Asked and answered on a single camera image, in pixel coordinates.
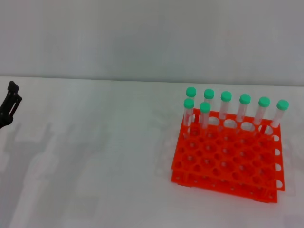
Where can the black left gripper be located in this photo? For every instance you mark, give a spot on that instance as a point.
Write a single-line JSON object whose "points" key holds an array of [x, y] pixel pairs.
{"points": [[4, 125]]}

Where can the clear test tube green cap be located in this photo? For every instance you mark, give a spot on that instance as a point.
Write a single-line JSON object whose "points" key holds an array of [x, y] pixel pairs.
{"points": [[189, 103], [205, 107], [209, 93], [282, 104], [264, 101], [245, 98], [191, 91], [226, 96]]}

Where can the orange plastic test tube rack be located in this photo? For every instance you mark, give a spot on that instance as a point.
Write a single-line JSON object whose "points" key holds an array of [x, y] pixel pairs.
{"points": [[240, 150]]}

